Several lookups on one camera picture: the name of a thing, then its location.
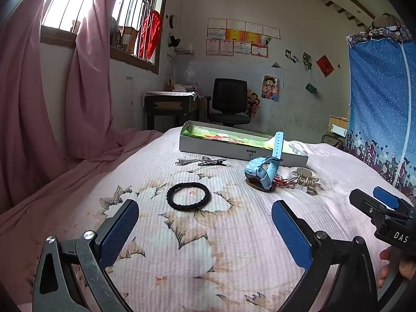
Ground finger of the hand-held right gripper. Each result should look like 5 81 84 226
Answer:
373 187 415 215
349 190 395 225

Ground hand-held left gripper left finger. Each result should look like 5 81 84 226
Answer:
32 199 140 312

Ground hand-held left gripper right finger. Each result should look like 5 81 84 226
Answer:
271 200 379 312

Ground red string ornament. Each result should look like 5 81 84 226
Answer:
273 175 296 190

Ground brown beaded bracelet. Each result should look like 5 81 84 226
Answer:
246 177 277 193

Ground wooden hair claw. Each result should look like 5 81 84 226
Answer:
291 167 321 196

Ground black hair tie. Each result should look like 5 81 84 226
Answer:
166 182 212 210

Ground blue wrist watch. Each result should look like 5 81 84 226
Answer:
244 132 284 191

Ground patterned hair clip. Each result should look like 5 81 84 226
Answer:
198 156 228 168

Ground grey cardboard box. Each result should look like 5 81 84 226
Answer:
179 121 309 167

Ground person's right hand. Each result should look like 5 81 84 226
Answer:
378 247 416 288

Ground floral bed sheet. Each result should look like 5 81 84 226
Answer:
0 127 416 312

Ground light wooden cabinet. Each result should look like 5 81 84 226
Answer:
328 115 350 137

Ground blue dotted fabric wardrobe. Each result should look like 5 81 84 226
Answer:
344 26 416 199

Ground colourful tissue paper lining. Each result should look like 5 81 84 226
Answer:
182 125 306 157

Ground orange cartoon paper picture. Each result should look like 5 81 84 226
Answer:
247 89 261 118

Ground dark wooden desk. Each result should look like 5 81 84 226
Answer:
144 91 200 131

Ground pink curtain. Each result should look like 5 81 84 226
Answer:
65 0 171 160
0 0 163 235

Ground red diamond paper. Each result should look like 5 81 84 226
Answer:
316 55 335 78

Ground black office chair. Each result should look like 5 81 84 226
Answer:
205 78 252 127

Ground papers on desk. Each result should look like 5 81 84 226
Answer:
166 84 197 93

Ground boxes on window sill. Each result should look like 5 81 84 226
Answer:
112 16 141 56

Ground red hanging cloth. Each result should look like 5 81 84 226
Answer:
139 10 161 59

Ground barred window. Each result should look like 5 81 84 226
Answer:
41 0 171 75

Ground cartoon wall poster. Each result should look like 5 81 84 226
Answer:
261 75 279 101

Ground group of wall certificates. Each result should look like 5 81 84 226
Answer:
205 19 281 58

